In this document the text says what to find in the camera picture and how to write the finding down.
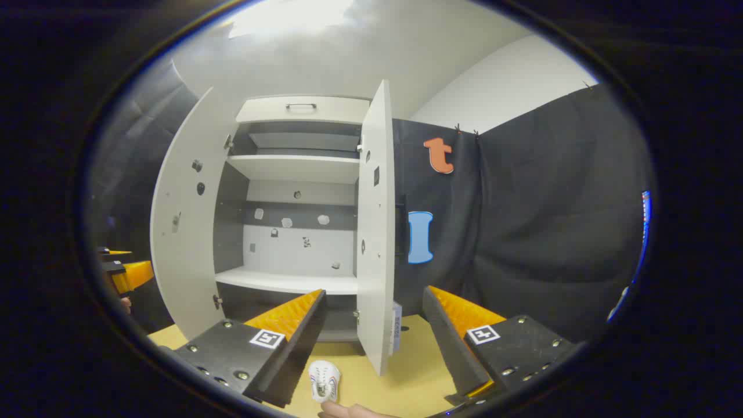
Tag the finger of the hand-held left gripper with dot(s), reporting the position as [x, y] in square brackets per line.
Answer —
[113, 253]
[134, 274]

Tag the white striped shoe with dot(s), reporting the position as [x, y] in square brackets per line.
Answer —
[324, 380]

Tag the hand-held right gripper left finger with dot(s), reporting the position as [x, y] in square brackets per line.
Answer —
[302, 342]

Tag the black backdrop cloth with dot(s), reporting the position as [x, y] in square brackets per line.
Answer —
[551, 220]

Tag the white shoe cabinet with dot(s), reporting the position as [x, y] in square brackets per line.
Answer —
[290, 281]

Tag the white cabinet drawer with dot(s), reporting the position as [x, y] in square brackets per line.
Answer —
[336, 110]

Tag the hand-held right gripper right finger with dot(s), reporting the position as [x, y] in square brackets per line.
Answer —
[444, 342]

